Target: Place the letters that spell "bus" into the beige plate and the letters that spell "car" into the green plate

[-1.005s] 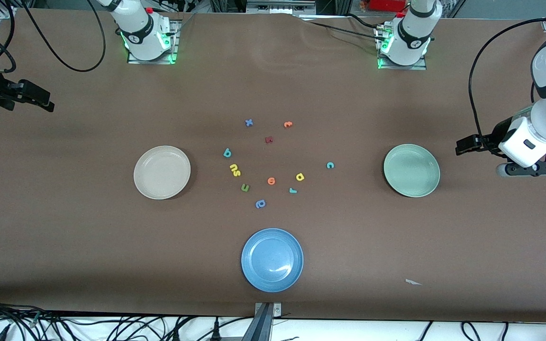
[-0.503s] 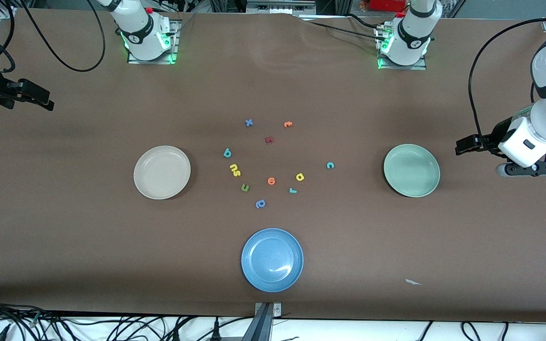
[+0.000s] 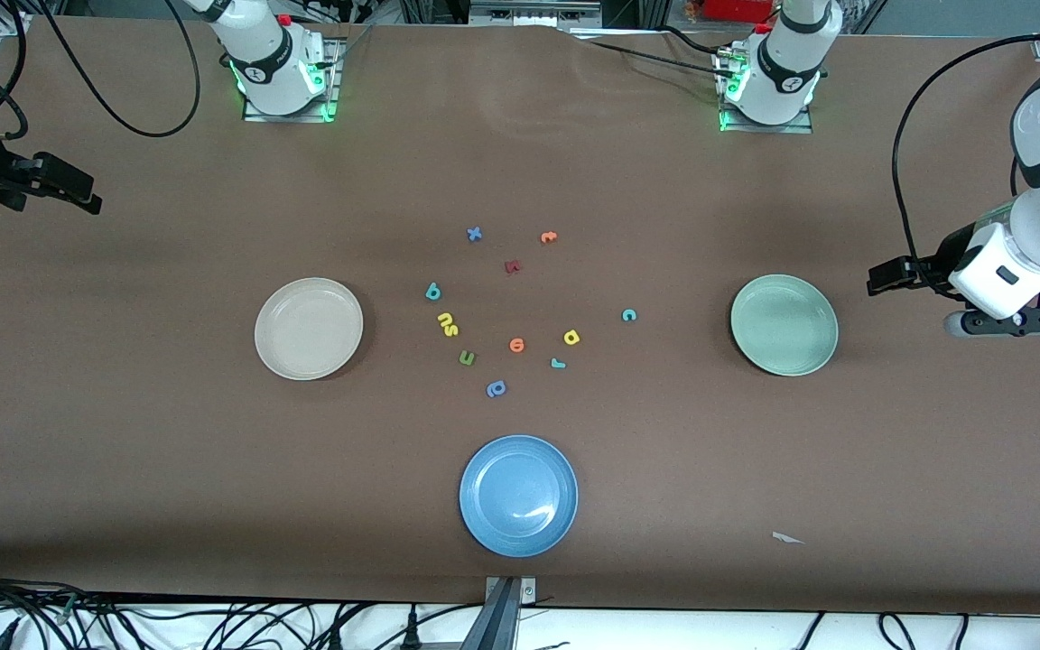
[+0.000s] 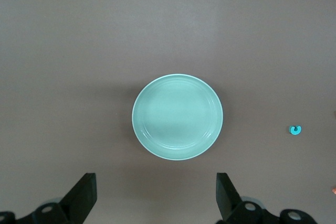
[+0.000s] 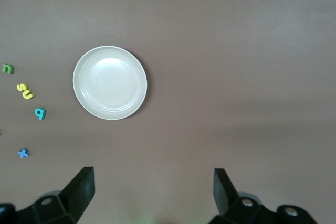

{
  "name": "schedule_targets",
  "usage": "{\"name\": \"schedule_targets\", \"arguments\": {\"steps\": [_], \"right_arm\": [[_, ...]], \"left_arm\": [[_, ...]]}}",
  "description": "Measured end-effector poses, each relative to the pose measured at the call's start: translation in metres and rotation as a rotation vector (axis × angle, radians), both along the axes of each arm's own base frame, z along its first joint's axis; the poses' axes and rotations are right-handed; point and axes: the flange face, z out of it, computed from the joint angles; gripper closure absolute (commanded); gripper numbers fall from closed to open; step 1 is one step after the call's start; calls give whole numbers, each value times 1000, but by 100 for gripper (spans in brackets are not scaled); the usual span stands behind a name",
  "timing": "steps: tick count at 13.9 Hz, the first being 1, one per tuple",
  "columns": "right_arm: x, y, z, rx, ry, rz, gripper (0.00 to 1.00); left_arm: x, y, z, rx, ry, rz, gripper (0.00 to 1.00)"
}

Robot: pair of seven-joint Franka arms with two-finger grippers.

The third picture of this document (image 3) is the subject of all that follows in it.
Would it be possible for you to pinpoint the black thin looped cable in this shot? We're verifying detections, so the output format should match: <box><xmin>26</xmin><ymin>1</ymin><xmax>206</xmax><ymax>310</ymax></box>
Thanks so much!
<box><xmin>0</xmin><ymin>0</ymin><xmax>31</xmax><ymax>144</ymax></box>

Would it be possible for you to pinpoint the black floor cable tangle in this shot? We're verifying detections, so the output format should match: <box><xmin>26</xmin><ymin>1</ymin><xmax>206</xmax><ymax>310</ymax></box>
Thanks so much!
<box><xmin>0</xmin><ymin>564</ymin><xmax>485</xmax><ymax>650</ymax></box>

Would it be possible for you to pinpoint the red box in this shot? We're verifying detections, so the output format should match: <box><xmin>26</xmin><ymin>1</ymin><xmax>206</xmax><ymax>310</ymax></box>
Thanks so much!
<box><xmin>701</xmin><ymin>0</ymin><xmax>778</xmax><ymax>23</ymax></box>

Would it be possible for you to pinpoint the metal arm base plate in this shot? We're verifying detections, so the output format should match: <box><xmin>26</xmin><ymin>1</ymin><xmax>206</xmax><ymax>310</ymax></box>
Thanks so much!
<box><xmin>242</xmin><ymin>36</ymin><xmax>346</xmax><ymax>123</ymax></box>
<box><xmin>717</xmin><ymin>50</ymin><xmax>815</xmax><ymax>135</ymax></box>

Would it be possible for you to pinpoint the metal table edge bracket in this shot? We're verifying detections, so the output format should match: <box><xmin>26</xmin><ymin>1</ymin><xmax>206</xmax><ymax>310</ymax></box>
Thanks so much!
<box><xmin>457</xmin><ymin>576</ymin><xmax>537</xmax><ymax>650</ymax></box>

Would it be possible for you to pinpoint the blue plate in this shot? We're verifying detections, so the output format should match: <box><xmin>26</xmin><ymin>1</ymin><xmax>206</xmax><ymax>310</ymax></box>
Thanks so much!
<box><xmin>459</xmin><ymin>434</ymin><xmax>580</xmax><ymax>559</ymax></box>

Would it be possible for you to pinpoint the black base cable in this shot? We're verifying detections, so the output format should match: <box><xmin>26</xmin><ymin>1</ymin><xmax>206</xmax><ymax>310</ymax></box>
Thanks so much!
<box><xmin>574</xmin><ymin>36</ymin><xmax>727</xmax><ymax>77</ymax></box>
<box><xmin>660</xmin><ymin>25</ymin><xmax>742</xmax><ymax>59</ymax></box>

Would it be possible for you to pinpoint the brown table cover sheet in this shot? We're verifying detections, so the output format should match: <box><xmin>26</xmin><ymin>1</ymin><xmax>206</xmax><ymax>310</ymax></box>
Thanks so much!
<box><xmin>0</xmin><ymin>14</ymin><xmax>1040</xmax><ymax>617</ymax></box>

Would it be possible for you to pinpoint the grey metal device box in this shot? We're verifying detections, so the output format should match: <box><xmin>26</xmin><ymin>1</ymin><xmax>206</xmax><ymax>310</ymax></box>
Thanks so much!
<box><xmin>469</xmin><ymin>0</ymin><xmax>602</xmax><ymax>28</ymax></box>

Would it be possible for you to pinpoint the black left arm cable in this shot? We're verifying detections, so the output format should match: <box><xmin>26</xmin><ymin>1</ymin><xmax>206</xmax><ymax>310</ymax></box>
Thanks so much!
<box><xmin>889</xmin><ymin>32</ymin><xmax>1040</xmax><ymax>285</ymax></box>

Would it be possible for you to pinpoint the beige brown plate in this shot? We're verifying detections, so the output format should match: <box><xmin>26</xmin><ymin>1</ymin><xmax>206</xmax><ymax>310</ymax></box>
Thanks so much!
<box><xmin>254</xmin><ymin>276</ymin><xmax>365</xmax><ymax>382</ymax></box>

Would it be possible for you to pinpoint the pale green plate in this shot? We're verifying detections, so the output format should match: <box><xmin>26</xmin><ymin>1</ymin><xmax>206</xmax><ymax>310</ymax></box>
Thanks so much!
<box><xmin>729</xmin><ymin>274</ymin><xmax>840</xmax><ymax>377</ymax></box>

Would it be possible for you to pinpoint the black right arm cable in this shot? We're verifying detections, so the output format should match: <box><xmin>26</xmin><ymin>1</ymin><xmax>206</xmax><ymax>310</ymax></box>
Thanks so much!
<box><xmin>32</xmin><ymin>0</ymin><xmax>202</xmax><ymax>139</ymax></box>

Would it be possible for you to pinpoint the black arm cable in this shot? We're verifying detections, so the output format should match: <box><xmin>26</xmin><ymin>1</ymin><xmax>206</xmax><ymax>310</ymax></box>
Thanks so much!
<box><xmin>889</xmin><ymin>32</ymin><xmax>1040</xmax><ymax>285</ymax></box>
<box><xmin>32</xmin><ymin>0</ymin><xmax>202</xmax><ymax>139</ymax></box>

